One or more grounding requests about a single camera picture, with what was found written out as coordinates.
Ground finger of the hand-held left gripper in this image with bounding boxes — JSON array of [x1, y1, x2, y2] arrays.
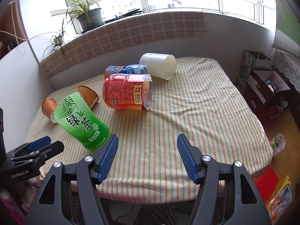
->
[[10, 141, 65, 169], [7, 136, 52, 157]]

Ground green wall hanging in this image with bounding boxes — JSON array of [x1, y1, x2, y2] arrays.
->
[[273, 0, 300, 48]]

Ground colourful orange packet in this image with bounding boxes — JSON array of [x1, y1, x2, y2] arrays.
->
[[266, 176, 293, 225]]

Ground small potted plant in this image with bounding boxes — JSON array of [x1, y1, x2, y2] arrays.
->
[[43, 19, 67, 58]]

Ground green cut bottle cup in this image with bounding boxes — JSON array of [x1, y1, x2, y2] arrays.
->
[[53, 92, 111, 152]]

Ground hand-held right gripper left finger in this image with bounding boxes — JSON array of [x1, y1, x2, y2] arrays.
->
[[25, 133, 119, 225]]

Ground small green white packet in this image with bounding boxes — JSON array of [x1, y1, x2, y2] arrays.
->
[[269, 133, 286, 157]]

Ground red cut bottle cup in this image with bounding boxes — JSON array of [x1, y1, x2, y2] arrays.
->
[[102, 73, 153, 111]]

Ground white lace cloth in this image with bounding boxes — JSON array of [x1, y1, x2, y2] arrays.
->
[[271, 28, 300, 92]]

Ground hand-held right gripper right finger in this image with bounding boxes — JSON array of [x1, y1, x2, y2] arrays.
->
[[176, 133, 272, 225]]

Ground red packet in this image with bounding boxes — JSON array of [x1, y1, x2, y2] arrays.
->
[[254, 166, 280, 207]]

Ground striped table cloth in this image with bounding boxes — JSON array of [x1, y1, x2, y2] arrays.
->
[[25, 57, 273, 204]]

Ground white cup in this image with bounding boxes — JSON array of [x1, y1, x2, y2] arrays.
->
[[139, 53, 177, 81]]

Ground orange paper cup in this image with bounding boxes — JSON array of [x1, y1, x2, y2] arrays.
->
[[42, 98, 58, 124], [78, 85, 99, 110]]

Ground plaid windowsill cloth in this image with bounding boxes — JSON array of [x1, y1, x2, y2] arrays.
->
[[40, 10, 205, 92]]

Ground dark cardboard box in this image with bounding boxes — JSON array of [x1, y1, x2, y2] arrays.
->
[[242, 68, 292, 127]]

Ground blue cut bottle cup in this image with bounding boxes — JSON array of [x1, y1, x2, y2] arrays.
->
[[105, 64, 149, 80]]

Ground large potted spider plant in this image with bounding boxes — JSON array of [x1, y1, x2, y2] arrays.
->
[[64, 0, 106, 34]]

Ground pink cloth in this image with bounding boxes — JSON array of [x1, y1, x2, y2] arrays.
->
[[0, 176, 41, 225]]

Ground white cable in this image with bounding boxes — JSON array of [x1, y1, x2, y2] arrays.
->
[[0, 30, 57, 43]]

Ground dark cloth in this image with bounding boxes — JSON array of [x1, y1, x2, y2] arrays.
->
[[98, 197, 200, 225]]

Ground green paper shopping bag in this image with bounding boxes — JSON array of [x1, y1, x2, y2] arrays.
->
[[237, 50, 273, 89]]

